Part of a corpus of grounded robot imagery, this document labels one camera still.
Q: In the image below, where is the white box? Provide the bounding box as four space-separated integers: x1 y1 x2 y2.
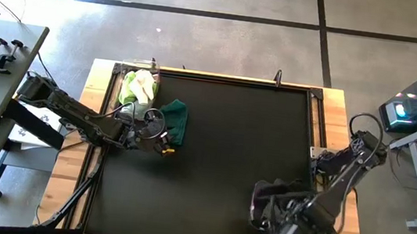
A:
6 100 67 155

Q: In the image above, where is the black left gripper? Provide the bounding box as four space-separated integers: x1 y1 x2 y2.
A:
122 115 180 160

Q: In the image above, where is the black metal hook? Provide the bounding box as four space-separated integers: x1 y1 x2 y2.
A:
272 68 285 88

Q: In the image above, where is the cream towel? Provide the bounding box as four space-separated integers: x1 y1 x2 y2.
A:
130 67 159 107

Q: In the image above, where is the black beam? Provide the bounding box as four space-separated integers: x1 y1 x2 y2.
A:
0 96 70 152

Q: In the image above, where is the dark green towel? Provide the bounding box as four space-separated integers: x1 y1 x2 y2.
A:
155 96 192 148

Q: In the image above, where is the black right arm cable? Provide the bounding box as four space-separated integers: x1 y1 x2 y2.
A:
345 110 387 154

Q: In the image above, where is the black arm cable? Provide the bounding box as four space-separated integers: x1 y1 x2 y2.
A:
345 110 387 154
140 106 170 142

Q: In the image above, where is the lime green towel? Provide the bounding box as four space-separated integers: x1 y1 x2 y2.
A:
118 69 141 107

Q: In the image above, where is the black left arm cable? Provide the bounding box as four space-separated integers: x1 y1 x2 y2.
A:
140 106 170 142

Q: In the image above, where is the clear plastic basket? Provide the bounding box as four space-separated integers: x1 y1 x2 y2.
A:
114 56 164 124

